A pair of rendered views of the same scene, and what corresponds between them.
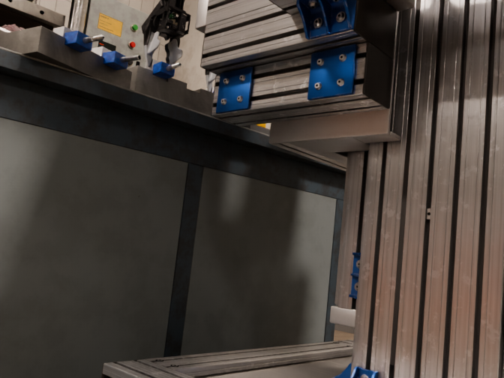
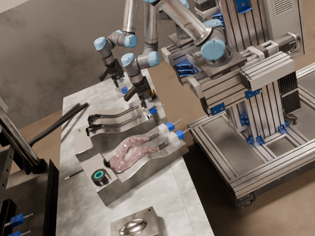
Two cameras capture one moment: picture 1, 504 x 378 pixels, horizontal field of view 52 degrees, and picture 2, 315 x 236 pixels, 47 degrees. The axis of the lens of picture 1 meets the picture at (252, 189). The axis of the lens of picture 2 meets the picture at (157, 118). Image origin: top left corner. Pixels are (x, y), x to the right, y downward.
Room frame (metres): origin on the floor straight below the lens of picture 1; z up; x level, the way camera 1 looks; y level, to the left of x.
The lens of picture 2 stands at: (0.07, 1.53, 2.02)
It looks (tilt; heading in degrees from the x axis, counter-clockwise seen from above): 34 degrees down; 314
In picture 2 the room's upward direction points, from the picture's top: 24 degrees counter-clockwise
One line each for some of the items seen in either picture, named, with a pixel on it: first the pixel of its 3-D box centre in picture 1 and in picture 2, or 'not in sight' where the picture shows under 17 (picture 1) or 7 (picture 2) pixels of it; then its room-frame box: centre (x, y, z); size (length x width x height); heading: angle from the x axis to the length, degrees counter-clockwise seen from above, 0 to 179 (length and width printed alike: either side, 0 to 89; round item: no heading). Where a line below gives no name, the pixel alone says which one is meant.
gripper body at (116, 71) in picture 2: not in sight; (114, 69); (1.58, 0.13, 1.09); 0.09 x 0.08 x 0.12; 42
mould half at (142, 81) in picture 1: (133, 102); (112, 125); (1.53, 0.39, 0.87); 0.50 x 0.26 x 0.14; 42
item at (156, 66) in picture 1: (166, 69); (153, 109); (1.28, 0.26, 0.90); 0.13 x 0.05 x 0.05; 42
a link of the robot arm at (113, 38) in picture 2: not in sight; (116, 39); (1.54, 0.04, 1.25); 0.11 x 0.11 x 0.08; 75
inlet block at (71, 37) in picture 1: (81, 40); (181, 134); (1.05, 0.39, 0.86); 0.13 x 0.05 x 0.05; 59
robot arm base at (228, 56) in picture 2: not in sight; (217, 52); (0.95, -0.03, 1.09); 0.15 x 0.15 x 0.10
